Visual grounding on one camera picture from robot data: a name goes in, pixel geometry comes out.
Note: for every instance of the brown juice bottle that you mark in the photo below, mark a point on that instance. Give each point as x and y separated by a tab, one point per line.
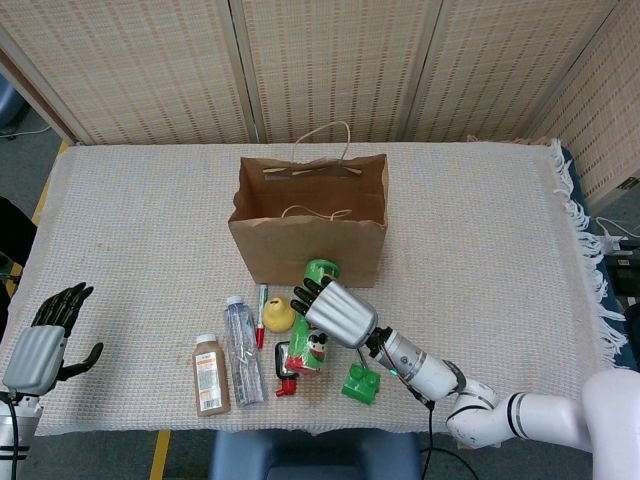
210	380

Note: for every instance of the yellow pear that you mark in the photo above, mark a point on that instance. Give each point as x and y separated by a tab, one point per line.
277	317

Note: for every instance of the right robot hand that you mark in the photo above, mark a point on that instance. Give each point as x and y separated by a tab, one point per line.
340	315

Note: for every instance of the black electrical box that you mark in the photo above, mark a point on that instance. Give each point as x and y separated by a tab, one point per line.
625	275

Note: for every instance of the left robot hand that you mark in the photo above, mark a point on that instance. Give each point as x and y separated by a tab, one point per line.
35	360

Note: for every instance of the woven folding screen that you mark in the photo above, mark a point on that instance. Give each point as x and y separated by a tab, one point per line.
150	60

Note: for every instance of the blue padded chair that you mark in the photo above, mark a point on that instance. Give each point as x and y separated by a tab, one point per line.
315	455

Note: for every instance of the black bottle red cap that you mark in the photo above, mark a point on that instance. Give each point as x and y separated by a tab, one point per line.
287	387

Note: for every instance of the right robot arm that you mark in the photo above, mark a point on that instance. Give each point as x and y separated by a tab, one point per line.
430	370

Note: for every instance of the green Pringles can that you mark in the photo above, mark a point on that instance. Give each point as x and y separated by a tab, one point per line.
300	345

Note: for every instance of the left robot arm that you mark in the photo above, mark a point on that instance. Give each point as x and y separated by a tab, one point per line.
27	430

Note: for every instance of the blue plastic container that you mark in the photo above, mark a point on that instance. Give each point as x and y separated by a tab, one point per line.
7	105

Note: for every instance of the brown paper bag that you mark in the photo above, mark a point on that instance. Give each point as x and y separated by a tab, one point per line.
310	255

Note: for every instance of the red-capped green marker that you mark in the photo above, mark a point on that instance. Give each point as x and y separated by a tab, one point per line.
260	330

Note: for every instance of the transparent water bottle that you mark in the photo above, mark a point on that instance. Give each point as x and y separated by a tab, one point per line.
242	360

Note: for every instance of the green toy brick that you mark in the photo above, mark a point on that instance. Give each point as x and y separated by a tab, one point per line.
360	387

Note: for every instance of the black bulky object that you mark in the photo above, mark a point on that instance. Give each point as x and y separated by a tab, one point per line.
12	225

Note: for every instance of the white woven tablecloth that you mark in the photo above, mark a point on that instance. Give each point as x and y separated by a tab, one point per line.
450	225

